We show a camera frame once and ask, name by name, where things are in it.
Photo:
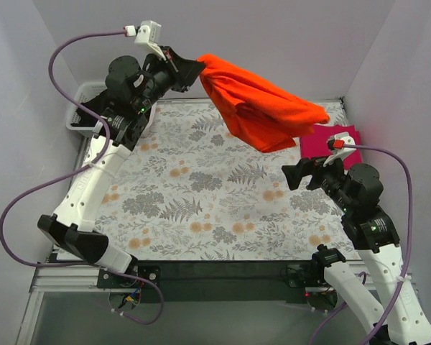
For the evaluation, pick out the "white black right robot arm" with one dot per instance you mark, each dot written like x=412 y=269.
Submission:
x=394 y=315

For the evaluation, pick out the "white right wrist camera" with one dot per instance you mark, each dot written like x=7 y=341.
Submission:
x=341 y=146

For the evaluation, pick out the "aluminium frame rail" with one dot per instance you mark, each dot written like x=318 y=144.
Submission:
x=65 y=279

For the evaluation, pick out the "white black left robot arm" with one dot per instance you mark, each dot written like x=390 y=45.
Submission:
x=131 y=91

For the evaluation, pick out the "orange t shirt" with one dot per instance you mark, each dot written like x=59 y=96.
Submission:
x=256 y=111

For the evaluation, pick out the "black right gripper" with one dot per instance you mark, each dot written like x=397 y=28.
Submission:
x=312 y=174

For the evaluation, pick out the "floral patterned table mat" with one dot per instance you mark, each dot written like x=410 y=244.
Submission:
x=192 y=191

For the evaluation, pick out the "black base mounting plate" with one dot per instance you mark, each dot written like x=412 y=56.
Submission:
x=222 y=281

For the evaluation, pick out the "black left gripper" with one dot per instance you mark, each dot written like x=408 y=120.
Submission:
x=177 y=72

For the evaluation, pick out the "white plastic laundry basket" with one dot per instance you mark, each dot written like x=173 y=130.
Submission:
x=79 y=111

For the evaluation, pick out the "folded magenta t shirt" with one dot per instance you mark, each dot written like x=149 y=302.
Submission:
x=315 y=144

